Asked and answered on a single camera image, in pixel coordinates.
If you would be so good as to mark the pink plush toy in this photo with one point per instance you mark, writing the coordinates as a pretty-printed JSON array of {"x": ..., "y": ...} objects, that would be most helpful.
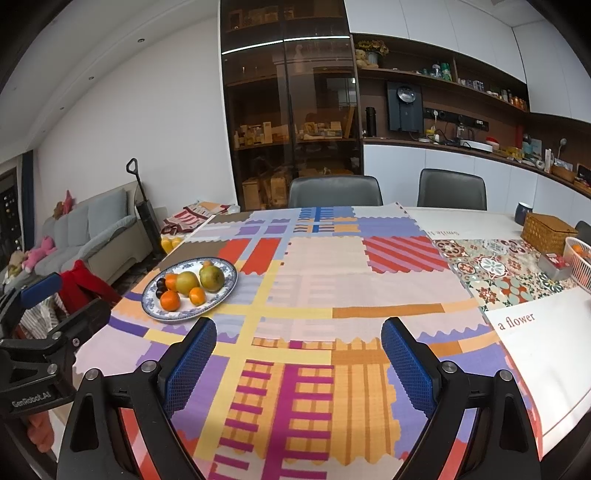
[{"x": 39, "y": 251}]

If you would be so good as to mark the grey dining chair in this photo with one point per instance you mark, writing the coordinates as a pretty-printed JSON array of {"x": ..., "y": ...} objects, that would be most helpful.
[
  {"x": 452, "y": 189},
  {"x": 334, "y": 191},
  {"x": 585, "y": 229}
]

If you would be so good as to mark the dark blue mug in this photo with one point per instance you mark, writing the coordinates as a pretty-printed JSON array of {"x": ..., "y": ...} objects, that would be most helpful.
[{"x": 524, "y": 214}]

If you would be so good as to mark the plush toy on sofa back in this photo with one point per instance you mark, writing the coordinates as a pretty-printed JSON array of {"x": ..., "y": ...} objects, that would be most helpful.
[{"x": 63, "y": 203}]

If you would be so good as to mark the black power strip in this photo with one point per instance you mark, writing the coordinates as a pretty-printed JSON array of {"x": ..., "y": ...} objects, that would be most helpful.
[{"x": 457, "y": 117}]

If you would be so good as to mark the yellow-green pear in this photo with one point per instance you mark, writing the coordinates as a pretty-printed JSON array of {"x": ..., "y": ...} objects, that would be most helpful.
[{"x": 187, "y": 282}]

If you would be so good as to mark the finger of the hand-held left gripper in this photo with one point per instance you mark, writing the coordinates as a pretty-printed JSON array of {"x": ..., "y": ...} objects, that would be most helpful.
[
  {"x": 83, "y": 321},
  {"x": 41, "y": 288}
]

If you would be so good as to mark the floral tile-pattern cloth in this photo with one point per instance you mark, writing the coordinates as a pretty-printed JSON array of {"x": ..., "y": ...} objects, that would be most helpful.
[{"x": 494, "y": 272}]

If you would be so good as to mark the sunflower bouquet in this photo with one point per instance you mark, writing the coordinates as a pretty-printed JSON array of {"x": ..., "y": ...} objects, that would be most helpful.
[{"x": 371, "y": 47}]

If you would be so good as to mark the black wall water dispenser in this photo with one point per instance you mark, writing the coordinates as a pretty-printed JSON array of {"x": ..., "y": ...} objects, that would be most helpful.
[{"x": 405, "y": 108}]

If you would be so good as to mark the green pear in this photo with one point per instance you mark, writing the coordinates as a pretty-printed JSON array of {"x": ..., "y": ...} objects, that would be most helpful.
[{"x": 212, "y": 278}]

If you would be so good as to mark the small grey and red box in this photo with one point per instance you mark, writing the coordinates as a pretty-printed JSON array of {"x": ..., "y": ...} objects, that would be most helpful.
[{"x": 554, "y": 267}]

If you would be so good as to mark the white flat appliance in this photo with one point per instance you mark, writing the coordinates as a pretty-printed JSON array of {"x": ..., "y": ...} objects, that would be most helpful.
[{"x": 474, "y": 145}]

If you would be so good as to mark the glass door cabinet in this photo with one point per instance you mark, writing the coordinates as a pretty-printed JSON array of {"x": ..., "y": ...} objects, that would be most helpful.
[{"x": 258, "y": 115}]

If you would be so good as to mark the black thermos bottle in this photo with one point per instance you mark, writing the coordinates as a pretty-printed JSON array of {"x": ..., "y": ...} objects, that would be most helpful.
[{"x": 370, "y": 122}]

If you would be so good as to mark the wicker basket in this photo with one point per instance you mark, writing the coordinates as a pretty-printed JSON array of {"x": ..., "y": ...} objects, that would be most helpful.
[{"x": 549, "y": 233}]

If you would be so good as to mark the white plastic basket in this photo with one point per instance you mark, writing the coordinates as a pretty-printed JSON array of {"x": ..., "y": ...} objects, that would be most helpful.
[{"x": 581, "y": 270}]

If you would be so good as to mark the large orange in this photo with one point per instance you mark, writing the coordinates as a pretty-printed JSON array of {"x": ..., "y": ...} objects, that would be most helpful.
[{"x": 170, "y": 301}]

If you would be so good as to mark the colourful patchwork tablecloth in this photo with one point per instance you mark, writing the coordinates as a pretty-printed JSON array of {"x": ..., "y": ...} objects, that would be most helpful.
[{"x": 314, "y": 286}]

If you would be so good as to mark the folded striped cloth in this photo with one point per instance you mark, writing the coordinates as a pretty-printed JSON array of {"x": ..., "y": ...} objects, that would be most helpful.
[{"x": 194, "y": 217}]

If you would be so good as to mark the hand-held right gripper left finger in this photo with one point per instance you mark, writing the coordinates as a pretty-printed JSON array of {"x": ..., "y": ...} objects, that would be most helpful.
[{"x": 191, "y": 364}]

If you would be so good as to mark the black stick vacuum cleaner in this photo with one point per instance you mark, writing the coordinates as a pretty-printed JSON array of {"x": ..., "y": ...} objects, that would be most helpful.
[{"x": 147, "y": 217}]

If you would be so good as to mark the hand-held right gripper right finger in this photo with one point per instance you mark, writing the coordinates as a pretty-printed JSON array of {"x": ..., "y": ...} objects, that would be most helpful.
[{"x": 408, "y": 364}]

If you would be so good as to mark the red cloth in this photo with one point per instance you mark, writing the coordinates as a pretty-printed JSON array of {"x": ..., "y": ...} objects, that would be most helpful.
[{"x": 81, "y": 281}]

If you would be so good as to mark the brown wall shelf unit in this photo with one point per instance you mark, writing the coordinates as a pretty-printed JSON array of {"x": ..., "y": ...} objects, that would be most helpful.
[{"x": 443, "y": 94}]

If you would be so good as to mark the grey sofa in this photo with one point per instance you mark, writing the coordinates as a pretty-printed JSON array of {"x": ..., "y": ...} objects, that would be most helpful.
[{"x": 92, "y": 221}]

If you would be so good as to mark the blue and white plate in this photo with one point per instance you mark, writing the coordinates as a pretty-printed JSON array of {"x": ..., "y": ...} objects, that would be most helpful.
[{"x": 184, "y": 314}]

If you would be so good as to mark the yellow fruit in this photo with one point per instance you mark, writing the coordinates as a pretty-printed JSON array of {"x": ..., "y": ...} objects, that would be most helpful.
[
  {"x": 176, "y": 242},
  {"x": 165, "y": 244}
]

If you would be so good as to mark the person's left hand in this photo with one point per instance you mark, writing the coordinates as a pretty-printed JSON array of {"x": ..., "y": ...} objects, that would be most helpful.
[{"x": 39, "y": 431}]

